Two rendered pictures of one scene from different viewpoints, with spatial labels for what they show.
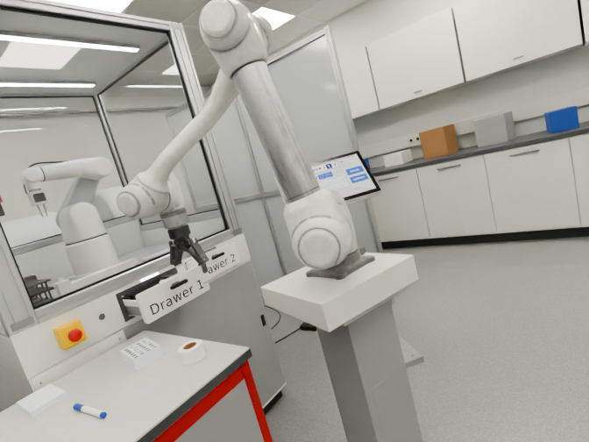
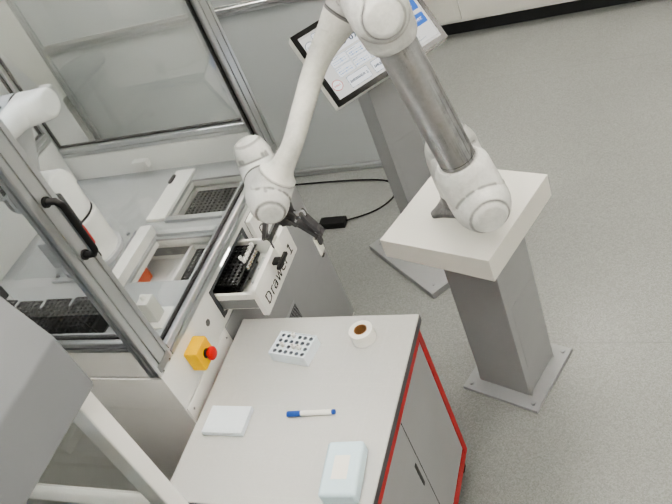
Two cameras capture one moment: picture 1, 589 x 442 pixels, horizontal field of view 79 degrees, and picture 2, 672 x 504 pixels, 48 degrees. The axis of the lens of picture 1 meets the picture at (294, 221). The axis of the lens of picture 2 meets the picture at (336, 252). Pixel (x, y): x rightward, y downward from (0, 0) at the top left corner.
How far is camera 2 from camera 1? 1.32 m
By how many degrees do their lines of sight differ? 30
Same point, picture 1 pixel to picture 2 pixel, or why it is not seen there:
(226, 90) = (339, 41)
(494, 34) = not seen: outside the picture
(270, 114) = (430, 95)
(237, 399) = (420, 360)
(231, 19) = (402, 20)
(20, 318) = (160, 357)
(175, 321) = not seen: hidden behind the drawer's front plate
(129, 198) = (275, 208)
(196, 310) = not seen: hidden behind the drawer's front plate
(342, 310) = (501, 258)
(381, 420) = (519, 331)
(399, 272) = (537, 198)
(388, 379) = (522, 293)
